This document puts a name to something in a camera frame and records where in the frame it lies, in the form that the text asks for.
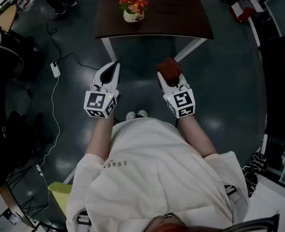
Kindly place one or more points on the red and white box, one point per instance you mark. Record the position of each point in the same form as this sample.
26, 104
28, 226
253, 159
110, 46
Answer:
245, 8

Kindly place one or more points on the black and white patterned bag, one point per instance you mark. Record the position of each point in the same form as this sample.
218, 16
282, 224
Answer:
256, 168

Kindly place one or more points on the black backpack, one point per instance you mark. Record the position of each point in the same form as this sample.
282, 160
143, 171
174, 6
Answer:
28, 136

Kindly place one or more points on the person's white left shoe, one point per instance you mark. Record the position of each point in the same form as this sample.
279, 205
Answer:
130, 116

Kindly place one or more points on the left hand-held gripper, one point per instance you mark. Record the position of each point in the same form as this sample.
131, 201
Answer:
97, 103

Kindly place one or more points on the person's right forearm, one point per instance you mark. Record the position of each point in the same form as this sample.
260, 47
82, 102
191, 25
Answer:
196, 136

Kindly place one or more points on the dark brown wooden table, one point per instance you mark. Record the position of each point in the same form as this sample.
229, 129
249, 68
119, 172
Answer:
178, 16

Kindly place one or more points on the person in white shirt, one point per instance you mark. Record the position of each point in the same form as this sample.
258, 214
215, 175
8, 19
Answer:
152, 173

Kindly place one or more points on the person's left forearm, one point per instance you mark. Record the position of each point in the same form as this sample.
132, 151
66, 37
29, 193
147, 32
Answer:
100, 139

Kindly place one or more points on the black office chair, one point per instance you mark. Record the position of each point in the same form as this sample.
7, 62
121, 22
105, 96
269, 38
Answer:
4, 62

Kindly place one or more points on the flower pot with pink flowers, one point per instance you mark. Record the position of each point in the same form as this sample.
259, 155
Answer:
131, 17

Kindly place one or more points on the round light wooden table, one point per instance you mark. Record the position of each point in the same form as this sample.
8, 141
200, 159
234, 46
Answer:
5, 18

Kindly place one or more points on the dark red wiping cloth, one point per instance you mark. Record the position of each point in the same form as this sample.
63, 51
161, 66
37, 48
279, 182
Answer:
170, 69

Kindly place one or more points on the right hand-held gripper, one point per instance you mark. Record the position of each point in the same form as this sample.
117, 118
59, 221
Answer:
181, 101

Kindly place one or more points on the yellow-green seat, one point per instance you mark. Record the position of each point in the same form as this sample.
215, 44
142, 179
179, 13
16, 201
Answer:
60, 192

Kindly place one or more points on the white power strip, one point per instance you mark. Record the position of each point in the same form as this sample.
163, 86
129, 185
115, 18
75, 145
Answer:
55, 69

